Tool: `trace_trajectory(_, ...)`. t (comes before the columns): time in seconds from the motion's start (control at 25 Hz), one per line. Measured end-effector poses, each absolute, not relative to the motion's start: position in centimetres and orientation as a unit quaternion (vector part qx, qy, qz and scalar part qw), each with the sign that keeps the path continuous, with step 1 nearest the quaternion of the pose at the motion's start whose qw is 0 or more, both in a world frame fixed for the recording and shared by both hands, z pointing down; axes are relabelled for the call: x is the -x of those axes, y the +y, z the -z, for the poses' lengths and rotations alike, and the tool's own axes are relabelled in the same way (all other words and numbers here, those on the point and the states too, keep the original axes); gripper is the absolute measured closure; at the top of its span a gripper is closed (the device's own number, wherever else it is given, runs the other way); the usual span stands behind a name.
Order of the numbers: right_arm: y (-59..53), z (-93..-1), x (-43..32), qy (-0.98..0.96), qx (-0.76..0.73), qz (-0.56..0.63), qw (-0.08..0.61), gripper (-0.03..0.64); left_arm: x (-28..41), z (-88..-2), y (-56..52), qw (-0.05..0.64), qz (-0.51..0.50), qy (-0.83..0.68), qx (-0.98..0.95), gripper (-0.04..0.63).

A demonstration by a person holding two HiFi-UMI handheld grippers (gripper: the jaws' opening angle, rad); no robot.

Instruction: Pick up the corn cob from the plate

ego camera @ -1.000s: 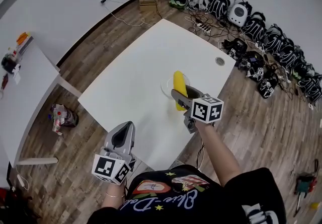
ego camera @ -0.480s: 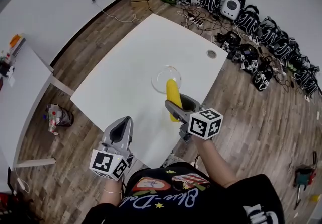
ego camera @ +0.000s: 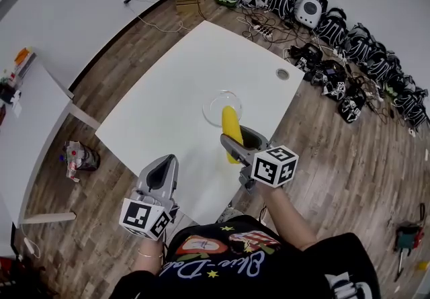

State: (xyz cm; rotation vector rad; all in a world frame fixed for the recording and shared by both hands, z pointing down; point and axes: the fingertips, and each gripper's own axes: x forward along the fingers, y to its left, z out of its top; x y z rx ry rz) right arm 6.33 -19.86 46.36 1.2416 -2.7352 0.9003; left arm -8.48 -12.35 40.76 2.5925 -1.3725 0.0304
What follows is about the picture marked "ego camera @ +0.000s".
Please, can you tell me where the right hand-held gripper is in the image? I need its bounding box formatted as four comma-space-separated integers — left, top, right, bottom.
220, 125, 300, 195

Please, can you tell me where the dark clutter pile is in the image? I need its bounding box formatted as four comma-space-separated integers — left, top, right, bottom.
0, 69, 24, 117

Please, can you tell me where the white low table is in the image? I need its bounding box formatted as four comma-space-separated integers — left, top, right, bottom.
95, 19, 306, 226

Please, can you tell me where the white round-window backpack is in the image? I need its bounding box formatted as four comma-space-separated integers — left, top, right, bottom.
294, 0, 329, 28

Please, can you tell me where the person's right forearm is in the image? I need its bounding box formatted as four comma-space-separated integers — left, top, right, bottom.
263, 185, 318, 252

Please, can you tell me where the thin bracelet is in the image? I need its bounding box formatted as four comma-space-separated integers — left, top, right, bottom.
136, 249, 165, 259

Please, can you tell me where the white side table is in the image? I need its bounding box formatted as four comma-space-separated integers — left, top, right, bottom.
0, 52, 101, 228

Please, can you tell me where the row of black backpacks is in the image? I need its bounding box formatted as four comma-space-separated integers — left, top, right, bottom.
265, 0, 430, 130

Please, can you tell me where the plastic bag of trash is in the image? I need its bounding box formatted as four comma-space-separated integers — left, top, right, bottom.
61, 140, 101, 183

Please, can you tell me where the idle black gripper unit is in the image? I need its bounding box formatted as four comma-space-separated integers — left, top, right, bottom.
337, 87, 368, 124
310, 59, 349, 101
290, 42, 324, 72

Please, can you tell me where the white power adapter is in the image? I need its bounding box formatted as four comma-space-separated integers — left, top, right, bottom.
21, 235, 42, 260

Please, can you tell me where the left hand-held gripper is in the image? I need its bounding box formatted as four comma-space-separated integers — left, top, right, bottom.
119, 154, 180, 241

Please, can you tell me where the yellow banana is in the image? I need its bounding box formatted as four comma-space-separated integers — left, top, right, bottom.
221, 105, 243, 165

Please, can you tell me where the clear glass bowl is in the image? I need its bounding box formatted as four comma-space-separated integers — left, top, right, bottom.
202, 89, 243, 128

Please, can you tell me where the person's left forearm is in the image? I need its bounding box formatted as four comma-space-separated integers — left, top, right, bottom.
128, 235, 166, 275

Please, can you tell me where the grey speckled shoe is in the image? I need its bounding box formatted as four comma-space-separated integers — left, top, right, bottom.
217, 206, 245, 224

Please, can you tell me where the white cable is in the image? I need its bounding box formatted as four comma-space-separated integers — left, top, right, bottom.
129, 0, 192, 34

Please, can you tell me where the black printed t-shirt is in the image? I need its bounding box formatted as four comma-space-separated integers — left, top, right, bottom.
109, 215, 382, 299

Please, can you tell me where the red and teal tool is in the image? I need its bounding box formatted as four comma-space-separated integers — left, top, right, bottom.
392, 220, 425, 253

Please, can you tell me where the tangle of black cables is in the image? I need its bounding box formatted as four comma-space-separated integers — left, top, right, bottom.
236, 5, 337, 53

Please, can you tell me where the orange object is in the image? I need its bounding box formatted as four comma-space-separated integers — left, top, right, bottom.
14, 47, 34, 65

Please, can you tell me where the white power strip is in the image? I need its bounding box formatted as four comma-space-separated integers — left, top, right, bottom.
251, 22, 275, 38

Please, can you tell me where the grey shelf tray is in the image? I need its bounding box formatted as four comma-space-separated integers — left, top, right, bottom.
16, 51, 37, 77

